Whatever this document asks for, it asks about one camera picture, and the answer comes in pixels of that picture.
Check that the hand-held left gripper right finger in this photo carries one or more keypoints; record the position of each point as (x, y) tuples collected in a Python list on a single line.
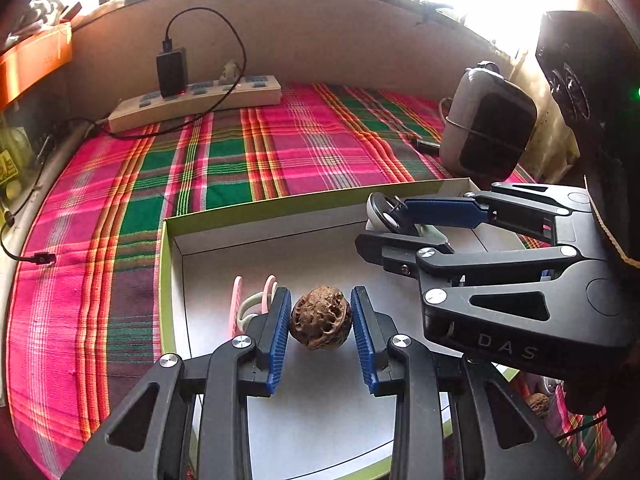
[(364, 345)]

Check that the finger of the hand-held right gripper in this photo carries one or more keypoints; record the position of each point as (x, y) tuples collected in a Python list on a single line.
[(440, 211), (400, 251)]

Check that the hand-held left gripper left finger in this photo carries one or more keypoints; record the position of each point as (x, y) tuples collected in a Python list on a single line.
[(277, 345)]

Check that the black disc with white buttons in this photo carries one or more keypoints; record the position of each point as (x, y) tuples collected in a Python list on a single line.
[(382, 207)]

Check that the brown walnut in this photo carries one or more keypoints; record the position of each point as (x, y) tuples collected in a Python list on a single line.
[(536, 405), (320, 317)]

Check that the green rimmed cardboard box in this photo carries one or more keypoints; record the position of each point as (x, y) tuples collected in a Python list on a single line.
[(215, 270)]

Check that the green and white oval item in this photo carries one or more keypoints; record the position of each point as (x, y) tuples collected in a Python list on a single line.
[(430, 234)]

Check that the small black plug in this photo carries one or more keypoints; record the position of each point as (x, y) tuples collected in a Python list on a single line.
[(428, 146)]

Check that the grey desk heater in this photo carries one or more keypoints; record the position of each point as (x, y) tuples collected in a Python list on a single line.
[(495, 125)]

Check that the plaid cloth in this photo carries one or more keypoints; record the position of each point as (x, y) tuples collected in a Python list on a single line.
[(300, 150)]

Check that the beige power strip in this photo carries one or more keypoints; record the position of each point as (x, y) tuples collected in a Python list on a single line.
[(255, 91)]

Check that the black charger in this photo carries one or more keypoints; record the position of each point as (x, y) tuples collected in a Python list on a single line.
[(171, 72)]

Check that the yellow label glass jar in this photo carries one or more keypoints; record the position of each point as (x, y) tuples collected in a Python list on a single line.
[(9, 160)]

